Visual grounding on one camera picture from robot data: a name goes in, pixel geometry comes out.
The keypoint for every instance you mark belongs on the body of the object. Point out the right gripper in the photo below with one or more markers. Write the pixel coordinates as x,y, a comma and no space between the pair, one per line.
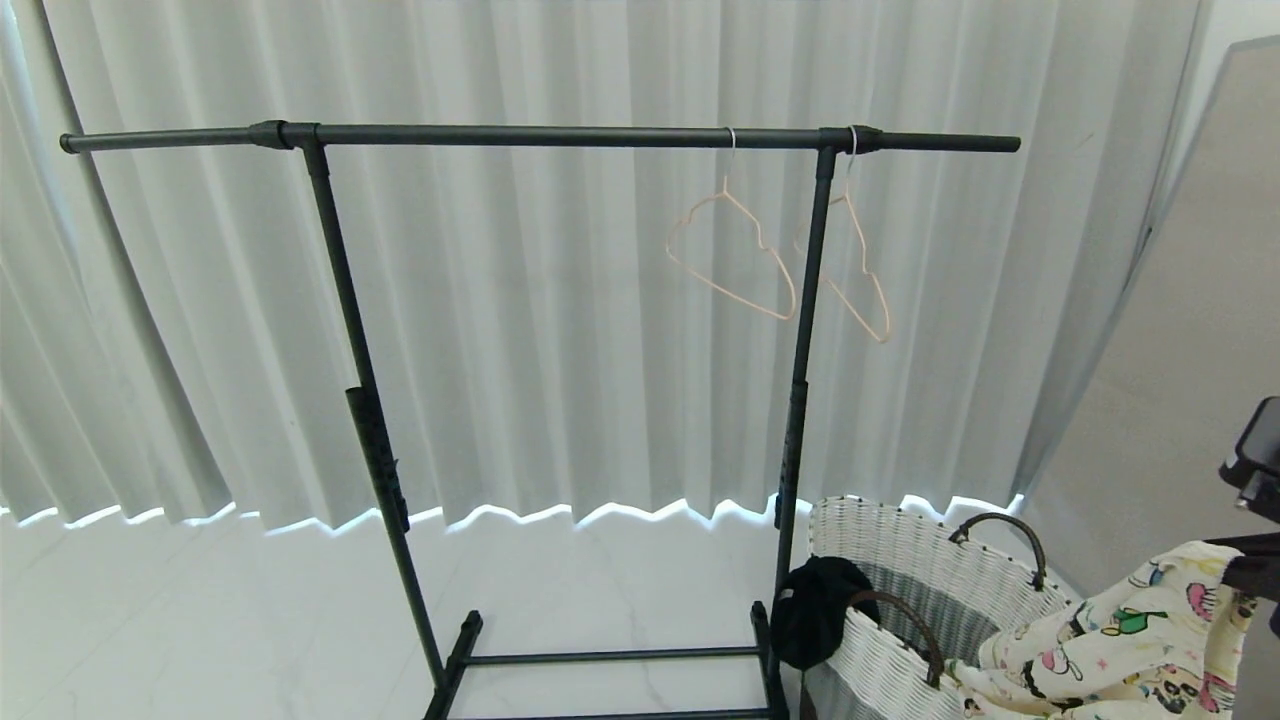
1255,565

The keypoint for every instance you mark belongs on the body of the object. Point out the cream printed garment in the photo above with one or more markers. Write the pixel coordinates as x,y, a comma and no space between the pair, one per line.
1100,640

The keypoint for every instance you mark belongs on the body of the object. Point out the pink clothes hanger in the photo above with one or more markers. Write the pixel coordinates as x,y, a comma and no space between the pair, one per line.
725,290
887,320

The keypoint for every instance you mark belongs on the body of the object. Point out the white laundry basket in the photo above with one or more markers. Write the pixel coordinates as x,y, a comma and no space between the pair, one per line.
900,560

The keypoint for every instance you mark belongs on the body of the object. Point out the black clothes rack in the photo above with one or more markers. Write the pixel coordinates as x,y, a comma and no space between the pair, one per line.
500,135

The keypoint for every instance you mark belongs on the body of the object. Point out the black garment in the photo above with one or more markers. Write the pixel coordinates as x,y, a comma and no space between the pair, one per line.
815,610

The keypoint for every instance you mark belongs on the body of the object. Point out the white curtain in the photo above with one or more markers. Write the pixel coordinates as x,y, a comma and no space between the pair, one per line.
550,300

